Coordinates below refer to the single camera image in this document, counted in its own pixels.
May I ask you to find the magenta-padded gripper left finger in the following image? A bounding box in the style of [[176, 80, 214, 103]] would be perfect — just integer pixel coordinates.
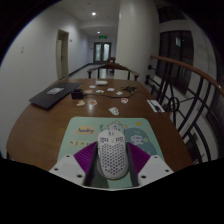
[[48, 141, 100, 188]]

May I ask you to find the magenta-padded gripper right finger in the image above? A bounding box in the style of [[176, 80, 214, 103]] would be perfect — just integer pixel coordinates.
[[125, 142, 175, 188]]

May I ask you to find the white perforated computer mouse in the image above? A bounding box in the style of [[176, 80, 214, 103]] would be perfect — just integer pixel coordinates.
[[95, 128, 129, 180]]

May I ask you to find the mint green printed mouse pad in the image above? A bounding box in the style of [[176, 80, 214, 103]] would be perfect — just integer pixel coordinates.
[[54, 116, 165, 191]]

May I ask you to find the white oblong sticker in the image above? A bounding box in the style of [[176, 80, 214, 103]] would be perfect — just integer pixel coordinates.
[[108, 106, 120, 116]]

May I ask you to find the black closed laptop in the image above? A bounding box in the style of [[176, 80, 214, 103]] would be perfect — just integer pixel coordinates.
[[28, 81, 84, 111]]

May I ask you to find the small black box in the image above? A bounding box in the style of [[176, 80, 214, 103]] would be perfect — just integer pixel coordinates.
[[70, 88, 84, 100]]

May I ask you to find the wood-topped black metal railing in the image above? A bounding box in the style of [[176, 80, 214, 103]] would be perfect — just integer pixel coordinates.
[[144, 54, 224, 164]]

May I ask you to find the wooden side door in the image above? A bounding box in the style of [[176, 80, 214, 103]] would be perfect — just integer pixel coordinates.
[[55, 29, 70, 81]]

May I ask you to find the dark framed window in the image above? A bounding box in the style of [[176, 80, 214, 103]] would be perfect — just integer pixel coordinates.
[[156, 30, 195, 96]]

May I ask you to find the glass double door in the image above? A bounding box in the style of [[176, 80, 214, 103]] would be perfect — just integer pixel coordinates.
[[92, 41, 112, 64]]

